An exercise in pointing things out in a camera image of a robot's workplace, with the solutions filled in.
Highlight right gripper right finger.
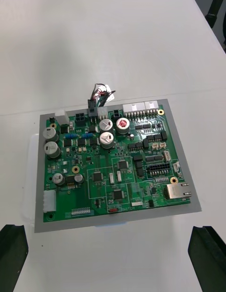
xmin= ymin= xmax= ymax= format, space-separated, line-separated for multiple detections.
xmin=188 ymin=225 xmax=226 ymax=292

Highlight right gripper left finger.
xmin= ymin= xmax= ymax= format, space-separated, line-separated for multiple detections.
xmin=0 ymin=224 xmax=29 ymax=292

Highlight red black green cable bundle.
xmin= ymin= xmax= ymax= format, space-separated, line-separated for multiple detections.
xmin=87 ymin=83 xmax=116 ymax=118

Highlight black tripod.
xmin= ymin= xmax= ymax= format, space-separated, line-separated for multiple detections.
xmin=204 ymin=0 xmax=226 ymax=30

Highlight green circuit board grey frame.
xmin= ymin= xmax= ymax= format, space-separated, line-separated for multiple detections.
xmin=34 ymin=98 xmax=202 ymax=234

